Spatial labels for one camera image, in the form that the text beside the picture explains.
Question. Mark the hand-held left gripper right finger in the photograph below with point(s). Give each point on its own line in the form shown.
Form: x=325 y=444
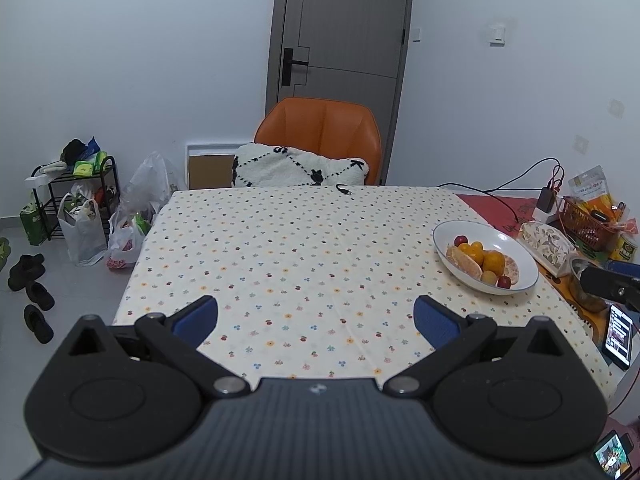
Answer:
x=435 y=320

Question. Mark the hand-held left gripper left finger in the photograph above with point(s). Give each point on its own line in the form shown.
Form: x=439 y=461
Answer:
x=197 y=317

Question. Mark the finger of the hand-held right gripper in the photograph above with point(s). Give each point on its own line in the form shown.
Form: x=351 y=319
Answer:
x=607 y=287

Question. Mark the dark red round fruit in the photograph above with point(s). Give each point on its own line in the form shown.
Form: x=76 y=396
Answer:
x=504 y=282
x=460 y=240

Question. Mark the white plate with blue rim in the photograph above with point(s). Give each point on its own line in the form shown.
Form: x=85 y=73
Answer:
x=522 y=255

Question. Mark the stainless steel bowl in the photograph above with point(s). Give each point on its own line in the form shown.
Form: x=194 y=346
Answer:
x=590 y=301

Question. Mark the blue cylinder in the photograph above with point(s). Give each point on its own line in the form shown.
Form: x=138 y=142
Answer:
x=622 y=267

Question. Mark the yellow tin can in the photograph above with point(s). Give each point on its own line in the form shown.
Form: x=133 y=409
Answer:
x=625 y=250

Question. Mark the black smartphone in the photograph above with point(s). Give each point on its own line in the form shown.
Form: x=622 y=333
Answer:
x=612 y=455
x=620 y=335

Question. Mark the large peeled orange half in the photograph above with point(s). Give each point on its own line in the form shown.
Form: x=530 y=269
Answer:
x=461 y=264

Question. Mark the red plastic basket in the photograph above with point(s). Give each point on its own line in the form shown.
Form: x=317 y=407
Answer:
x=585 y=225

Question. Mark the small orange kumquat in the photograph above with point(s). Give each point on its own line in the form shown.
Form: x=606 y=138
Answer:
x=488 y=277
x=474 y=246

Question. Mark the orange tangerine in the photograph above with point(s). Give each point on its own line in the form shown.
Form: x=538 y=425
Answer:
x=494 y=261
x=475 y=257

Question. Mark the leaf-patterned tissue box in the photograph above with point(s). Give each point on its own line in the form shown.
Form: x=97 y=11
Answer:
x=545 y=245

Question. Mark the white power strip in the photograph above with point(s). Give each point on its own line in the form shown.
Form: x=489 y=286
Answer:
x=542 y=216

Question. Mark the red white plastic bag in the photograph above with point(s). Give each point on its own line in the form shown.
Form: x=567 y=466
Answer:
x=125 y=245

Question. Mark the silver yellow snack bag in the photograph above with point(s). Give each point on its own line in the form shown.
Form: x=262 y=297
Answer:
x=590 y=185

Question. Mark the black charger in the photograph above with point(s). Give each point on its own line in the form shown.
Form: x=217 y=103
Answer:
x=548 y=199

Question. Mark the white dotted tablecloth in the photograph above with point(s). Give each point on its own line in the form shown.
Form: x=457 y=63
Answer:
x=300 y=260

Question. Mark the clear plastic bag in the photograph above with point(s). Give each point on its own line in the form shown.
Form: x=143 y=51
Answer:
x=150 y=185

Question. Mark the white framed brown panel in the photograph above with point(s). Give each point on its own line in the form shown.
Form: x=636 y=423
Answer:
x=210 y=170

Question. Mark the black shoe rack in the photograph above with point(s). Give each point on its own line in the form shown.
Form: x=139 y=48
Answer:
x=107 y=195

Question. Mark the black slipper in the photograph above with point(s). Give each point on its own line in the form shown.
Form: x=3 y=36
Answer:
x=41 y=296
x=39 y=324
x=25 y=271

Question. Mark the white black-patterned cushion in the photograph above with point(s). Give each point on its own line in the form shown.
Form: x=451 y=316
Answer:
x=280 y=165

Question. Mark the green paper bag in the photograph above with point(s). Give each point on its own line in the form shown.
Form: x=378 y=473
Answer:
x=32 y=222

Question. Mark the green slipper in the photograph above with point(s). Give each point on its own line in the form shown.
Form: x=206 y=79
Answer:
x=4 y=255

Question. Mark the black cloth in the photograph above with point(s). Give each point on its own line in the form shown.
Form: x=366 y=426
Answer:
x=74 y=150

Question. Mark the white cloth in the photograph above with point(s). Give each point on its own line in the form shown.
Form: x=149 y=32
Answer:
x=52 y=167

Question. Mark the orange leather chair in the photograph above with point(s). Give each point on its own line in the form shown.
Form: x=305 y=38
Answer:
x=320 y=125

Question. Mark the grey door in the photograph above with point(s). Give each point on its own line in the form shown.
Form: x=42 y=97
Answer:
x=350 y=10

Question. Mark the white wall socket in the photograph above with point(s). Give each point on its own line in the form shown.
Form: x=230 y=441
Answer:
x=581 y=144

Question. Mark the large white wall switch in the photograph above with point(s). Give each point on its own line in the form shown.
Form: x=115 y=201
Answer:
x=497 y=34

